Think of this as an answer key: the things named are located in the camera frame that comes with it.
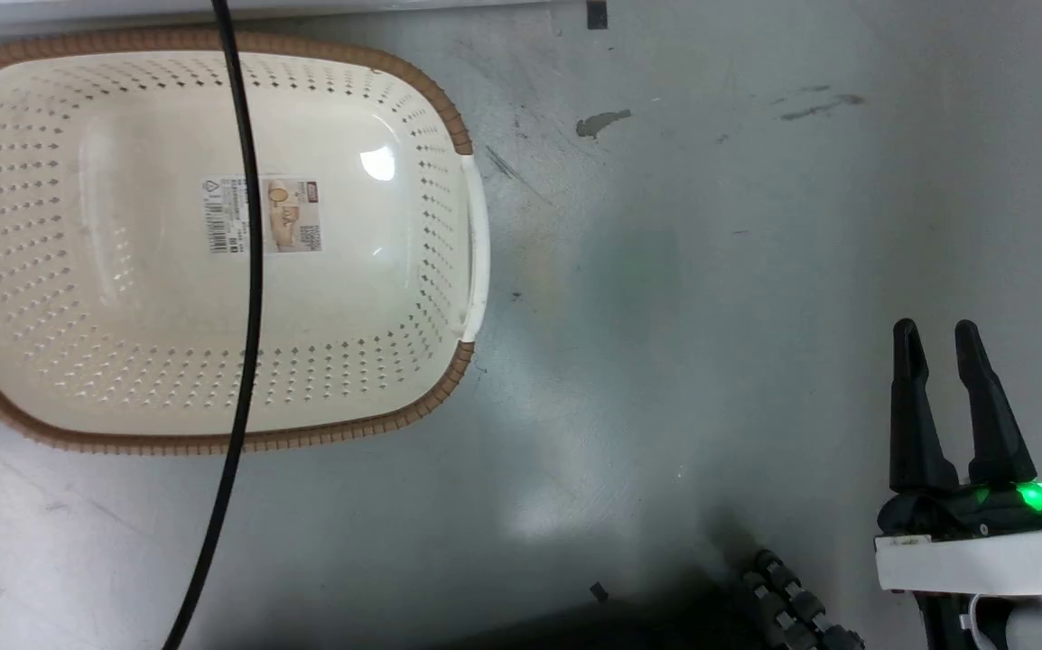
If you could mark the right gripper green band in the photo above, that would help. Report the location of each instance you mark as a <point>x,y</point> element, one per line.
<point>981,537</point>

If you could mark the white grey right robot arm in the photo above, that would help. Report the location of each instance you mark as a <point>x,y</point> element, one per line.
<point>1018,623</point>

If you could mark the cream perforated laundry basket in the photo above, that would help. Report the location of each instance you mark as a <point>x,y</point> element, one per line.
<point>133,298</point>

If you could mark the black tape floor mark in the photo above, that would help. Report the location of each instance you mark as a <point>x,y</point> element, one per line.
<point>597,13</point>

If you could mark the printed product label sticker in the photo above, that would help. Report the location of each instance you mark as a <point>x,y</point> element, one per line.
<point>264,215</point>

